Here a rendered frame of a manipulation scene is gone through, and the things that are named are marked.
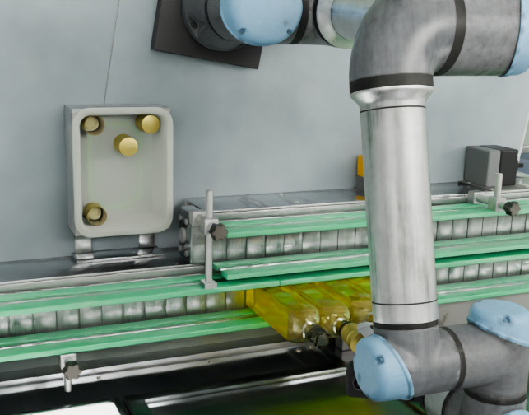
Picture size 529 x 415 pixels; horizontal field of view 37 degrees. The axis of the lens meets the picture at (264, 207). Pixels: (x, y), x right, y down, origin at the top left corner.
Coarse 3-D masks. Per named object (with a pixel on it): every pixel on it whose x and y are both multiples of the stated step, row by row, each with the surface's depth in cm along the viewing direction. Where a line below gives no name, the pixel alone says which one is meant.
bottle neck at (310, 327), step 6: (306, 324) 127; (312, 324) 126; (306, 330) 126; (312, 330) 124; (318, 330) 124; (324, 330) 124; (306, 336) 126; (312, 336) 124; (318, 336) 123; (324, 336) 125; (330, 336) 124; (312, 342) 124; (318, 342) 125; (324, 342) 124; (330, 342) 124; (318, 348) 123; (324, 348) 124
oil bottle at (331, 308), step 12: (300, 288) 139; (312, 288) 140; (312, 300) 134; (324, 300) 134; (336, 300) 134; (324, 312) 130; (336, 312) 130; (348, 312) 131; (324, 324) 130; (336, 336) 130
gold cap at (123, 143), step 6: (114, 138) 141; (120, 138) 139; (126, 138) 137; (132, 138) 138; (114, 144) 140; (120, 144) 137; (126, 144) 138; (132, 144) 138; (120, 150) 138; (126, 150) 138; (132, 150) 138
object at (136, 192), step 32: (128, 128) 142; (160, 128) 140; (96, 160) 141; (128, 160) 143; (160, 160) 141; (96, 192) 142; (128, 192) 144; (160, 192) 142; (128, 224) 141; (160, 224) 141
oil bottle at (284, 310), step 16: (272, 288) 139; (288, 288) 139; (256, 304) 141; (272, 304) 134; (288, 304) 131; (304, 304) 131; (272, 320) 134; (288, 320) 128; (304, 320) 127; (320, 320) 129; (288, 336) 129
